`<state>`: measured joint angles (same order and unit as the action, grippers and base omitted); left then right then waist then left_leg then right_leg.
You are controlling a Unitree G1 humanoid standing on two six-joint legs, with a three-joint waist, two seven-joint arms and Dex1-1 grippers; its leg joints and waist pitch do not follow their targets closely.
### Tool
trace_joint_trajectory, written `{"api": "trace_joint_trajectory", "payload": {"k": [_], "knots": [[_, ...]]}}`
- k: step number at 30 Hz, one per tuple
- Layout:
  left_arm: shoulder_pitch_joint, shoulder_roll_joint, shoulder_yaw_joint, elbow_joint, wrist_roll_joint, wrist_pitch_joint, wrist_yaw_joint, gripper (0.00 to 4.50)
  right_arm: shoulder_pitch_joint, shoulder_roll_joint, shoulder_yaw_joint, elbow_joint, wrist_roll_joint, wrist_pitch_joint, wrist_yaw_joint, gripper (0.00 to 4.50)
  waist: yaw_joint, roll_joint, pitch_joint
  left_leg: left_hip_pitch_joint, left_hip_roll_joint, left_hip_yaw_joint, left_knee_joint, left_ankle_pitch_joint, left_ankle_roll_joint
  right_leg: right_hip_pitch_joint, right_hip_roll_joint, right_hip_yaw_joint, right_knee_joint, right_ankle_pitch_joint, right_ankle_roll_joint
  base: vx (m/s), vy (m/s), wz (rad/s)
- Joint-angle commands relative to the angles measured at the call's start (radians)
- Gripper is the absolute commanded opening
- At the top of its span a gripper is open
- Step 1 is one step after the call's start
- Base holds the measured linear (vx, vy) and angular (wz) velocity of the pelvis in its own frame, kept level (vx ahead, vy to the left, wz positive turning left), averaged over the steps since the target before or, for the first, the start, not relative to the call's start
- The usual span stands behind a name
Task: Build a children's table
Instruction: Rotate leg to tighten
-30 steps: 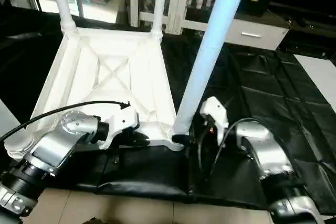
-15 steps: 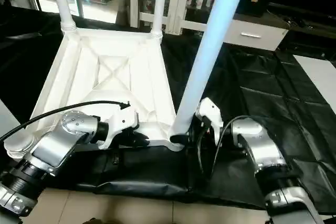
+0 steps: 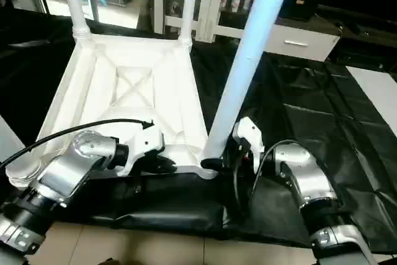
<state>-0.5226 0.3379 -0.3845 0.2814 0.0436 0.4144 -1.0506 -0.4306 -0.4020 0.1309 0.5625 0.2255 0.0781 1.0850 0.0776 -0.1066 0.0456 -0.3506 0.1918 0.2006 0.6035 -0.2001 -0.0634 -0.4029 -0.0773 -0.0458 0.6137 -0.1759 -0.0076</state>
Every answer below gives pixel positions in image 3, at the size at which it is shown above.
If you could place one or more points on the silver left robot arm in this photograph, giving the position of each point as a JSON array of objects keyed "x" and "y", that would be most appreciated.
[{"x": 62, "y": 178}]

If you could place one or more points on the white glass door cabinet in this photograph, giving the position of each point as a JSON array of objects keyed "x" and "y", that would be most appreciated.
[{"x": 208, "y": 4}]

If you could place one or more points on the black work mat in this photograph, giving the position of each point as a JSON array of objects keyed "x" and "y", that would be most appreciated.
[{"x": 310, "y": 128}]

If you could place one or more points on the white flat board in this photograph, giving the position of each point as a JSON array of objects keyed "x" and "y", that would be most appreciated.
[{"x": 378, "y": 91}]

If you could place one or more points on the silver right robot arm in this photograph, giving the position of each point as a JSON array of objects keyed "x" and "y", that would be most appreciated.
[{"x": 304, "y": 178}]

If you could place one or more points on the white drawer unit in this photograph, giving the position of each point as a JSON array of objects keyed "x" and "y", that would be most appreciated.
[{"x": 298, "y": 41}]

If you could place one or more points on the white plastic table top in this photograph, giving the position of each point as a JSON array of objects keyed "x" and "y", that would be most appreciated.
[{"x": 136, "y": 85}]

